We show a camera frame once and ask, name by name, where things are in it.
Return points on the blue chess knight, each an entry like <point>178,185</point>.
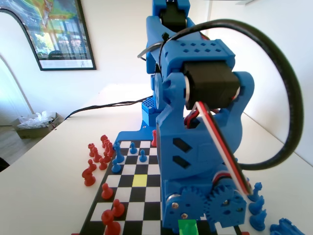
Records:
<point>258,220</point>
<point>257,206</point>

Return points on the red chess bishop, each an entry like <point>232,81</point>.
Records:
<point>97,156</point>

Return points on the clear plastic wrap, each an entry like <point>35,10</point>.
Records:
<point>34,121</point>

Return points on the cardboard box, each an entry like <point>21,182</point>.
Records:
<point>29,132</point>

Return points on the white door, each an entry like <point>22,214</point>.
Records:
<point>200,12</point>

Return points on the red pieces bottom left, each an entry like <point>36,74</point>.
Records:
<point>112,226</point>

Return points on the blue chess pawn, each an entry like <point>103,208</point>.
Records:
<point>132,148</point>
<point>142,157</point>
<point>116,168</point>

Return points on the blue chess bishop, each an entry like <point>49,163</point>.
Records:
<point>257,192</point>

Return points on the black framed poster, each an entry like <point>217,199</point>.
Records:
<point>61,31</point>

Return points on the blue geared gripper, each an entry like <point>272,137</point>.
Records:
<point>186,204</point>

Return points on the blue chess king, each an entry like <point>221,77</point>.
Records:
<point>118,153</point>

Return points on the black and white chessboard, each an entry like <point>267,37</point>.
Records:
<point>137,195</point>

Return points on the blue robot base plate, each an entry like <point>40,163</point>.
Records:
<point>133,135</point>

